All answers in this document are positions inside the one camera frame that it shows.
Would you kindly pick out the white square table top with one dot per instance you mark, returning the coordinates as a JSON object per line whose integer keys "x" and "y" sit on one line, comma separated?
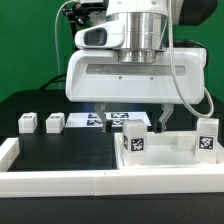
{"x": 172, "y": 149}

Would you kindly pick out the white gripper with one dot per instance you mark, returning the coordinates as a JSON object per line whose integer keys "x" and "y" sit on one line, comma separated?
{"x": 126, "y": 62}

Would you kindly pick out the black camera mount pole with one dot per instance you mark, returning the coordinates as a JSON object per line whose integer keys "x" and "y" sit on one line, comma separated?
{"x": 79, "y": 14}

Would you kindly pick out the white U-shaped obstacle fence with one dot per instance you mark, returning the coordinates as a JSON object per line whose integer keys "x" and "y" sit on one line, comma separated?
{"x": 203, "y": 178}

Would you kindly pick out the white AprilTag base sheet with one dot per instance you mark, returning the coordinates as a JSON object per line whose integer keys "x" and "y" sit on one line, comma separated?
{"x": 93, "y": 119}

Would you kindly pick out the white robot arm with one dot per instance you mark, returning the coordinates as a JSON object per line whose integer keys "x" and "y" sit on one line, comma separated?
{"x": 170, "y": 12}

